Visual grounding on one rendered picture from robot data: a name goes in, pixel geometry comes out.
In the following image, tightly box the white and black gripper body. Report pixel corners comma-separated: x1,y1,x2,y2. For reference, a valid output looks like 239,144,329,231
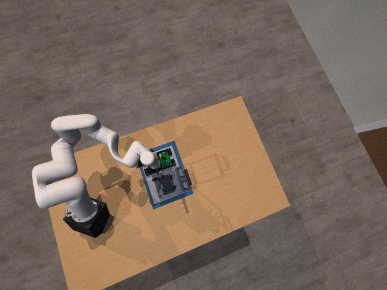
153,152,160,169

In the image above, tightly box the green circuit board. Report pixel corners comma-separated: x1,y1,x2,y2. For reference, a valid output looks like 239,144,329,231
158,151,172,168

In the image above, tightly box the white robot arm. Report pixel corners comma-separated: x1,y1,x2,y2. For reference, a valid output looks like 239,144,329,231
32,114,158,222

